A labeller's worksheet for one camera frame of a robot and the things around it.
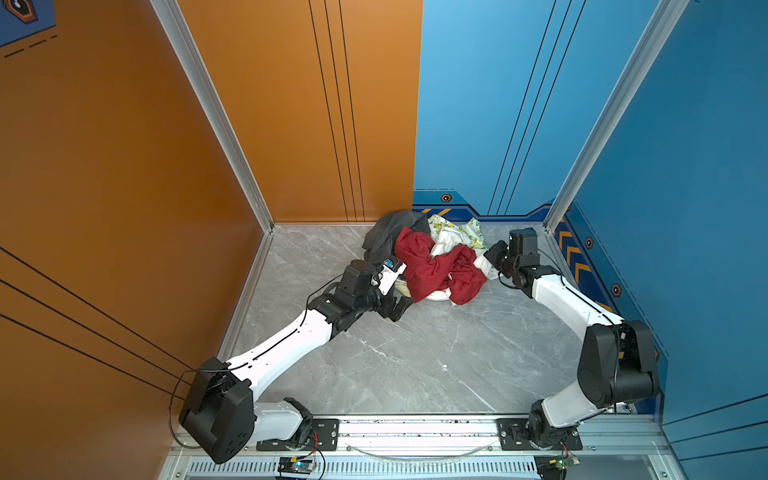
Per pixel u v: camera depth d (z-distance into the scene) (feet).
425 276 3.00
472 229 3.68
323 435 2.42
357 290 2.02
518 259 2.27
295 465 2.32
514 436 2.38
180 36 2.38
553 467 2.32
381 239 3.26
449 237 3.34
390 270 2.24
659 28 2.34
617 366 1.46
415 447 2.39
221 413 1.34
